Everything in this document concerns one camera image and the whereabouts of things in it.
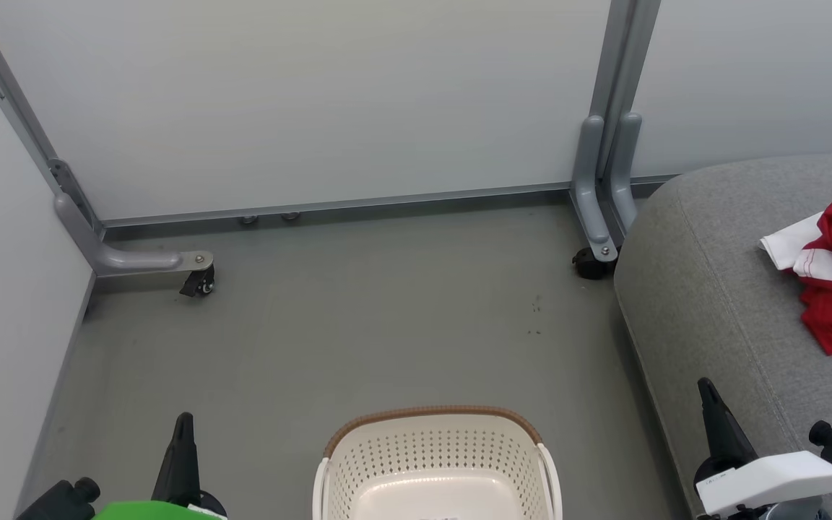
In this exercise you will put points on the long grey partition foot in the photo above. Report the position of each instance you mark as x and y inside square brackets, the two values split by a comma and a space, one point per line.
[134, 258]

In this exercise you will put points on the grey double partition post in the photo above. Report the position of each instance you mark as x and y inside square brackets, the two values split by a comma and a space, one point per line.
[625, 65]

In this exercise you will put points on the grey slanted partition post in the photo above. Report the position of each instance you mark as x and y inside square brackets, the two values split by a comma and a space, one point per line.
[19, 115]

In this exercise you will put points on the black caster under curved foot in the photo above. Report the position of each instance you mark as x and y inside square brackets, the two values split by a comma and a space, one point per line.
[591, 265]

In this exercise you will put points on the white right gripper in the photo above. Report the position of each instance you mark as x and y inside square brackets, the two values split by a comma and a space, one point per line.
[777, 477]

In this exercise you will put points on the black caster under long foot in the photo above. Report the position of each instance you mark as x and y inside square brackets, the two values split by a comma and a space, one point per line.
[199, 282]

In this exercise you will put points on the small round levelling foot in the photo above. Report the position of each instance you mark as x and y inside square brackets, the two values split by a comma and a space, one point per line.
[289, 215]
[248, 219]

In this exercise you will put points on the white perforated laundry basket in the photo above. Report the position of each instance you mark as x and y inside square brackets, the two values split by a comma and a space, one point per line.
[438, 469]

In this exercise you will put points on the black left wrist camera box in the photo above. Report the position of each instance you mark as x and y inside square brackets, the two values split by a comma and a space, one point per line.
[58, 502]

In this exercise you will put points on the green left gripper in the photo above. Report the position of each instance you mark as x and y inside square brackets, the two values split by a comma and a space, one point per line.
[149, 511]

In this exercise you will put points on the grey partition base rail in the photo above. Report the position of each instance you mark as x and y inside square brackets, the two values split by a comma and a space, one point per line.
[336, 206]

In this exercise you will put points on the grey fabric sofa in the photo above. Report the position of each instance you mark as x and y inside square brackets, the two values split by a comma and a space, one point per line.
[741, 325]

